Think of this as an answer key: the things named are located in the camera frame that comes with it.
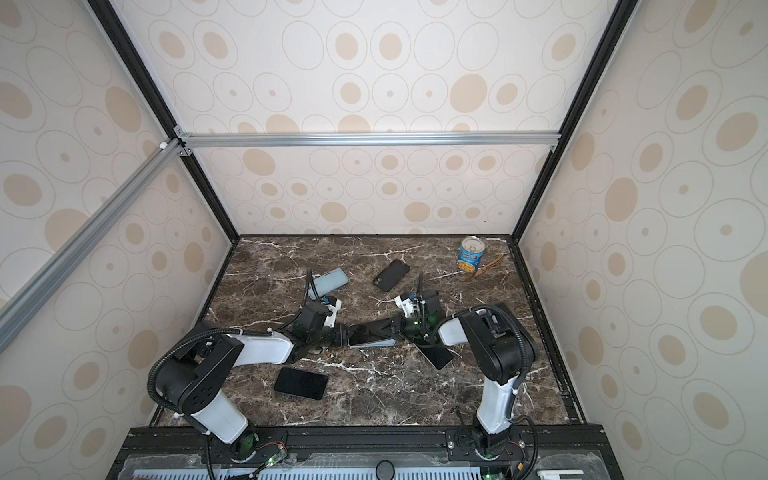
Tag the black smartphone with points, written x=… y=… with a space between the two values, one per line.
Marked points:
x=300 y=383
x=363 y=333
x=439 y=356

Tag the black vertical frame post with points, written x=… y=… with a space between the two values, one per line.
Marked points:
x=118 y=36
x=605 y=48

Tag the silver aluminium rail back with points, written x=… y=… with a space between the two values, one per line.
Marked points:
x=380 y=139

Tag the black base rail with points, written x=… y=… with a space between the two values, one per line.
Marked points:
x=416 y=452

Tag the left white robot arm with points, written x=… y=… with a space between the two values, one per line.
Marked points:
x=188 y=378

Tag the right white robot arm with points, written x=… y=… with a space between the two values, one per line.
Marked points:
x=503 y=349

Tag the silver aluminium rail left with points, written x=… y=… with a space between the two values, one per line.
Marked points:
x=18 y=312

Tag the silver aluminium rail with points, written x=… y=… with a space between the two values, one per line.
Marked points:
x=380 y=139
x=18 y=312

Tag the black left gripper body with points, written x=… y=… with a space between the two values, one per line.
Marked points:
x=328 y=339

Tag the light blue cased phone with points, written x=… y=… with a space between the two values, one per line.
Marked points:
x=384 y=343

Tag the light blue empty phone case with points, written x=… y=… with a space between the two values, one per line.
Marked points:
x=321 y=286

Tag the open tin can blue label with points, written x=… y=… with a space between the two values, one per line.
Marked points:
x=471 y=251

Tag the black vertical frame post left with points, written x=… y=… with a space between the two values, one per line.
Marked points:
x=118 y=36

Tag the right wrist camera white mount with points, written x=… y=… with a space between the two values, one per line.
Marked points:
x=409 y=306

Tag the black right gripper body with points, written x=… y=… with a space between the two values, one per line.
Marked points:
x=411 y=330

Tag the black vertical frame post right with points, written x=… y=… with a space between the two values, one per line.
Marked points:
x=605 y=48

